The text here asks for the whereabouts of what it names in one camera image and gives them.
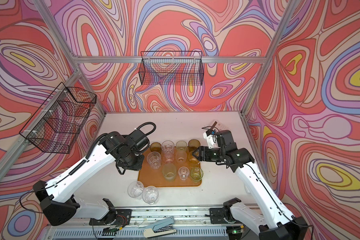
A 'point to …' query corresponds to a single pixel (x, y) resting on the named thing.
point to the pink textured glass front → (181, 156)
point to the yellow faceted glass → (192, 160)
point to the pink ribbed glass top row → (168, 156)
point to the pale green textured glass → (181, 145)
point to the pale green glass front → (169, 171)
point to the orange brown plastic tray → (154, 177)
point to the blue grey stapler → (164, 227)
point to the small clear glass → (184, 172)
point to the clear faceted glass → (168, 148)
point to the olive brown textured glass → (193, 145)
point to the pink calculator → (220, 126)
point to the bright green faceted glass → (196, 174)
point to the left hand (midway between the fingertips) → (141, 167)
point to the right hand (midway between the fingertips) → (199, 157)
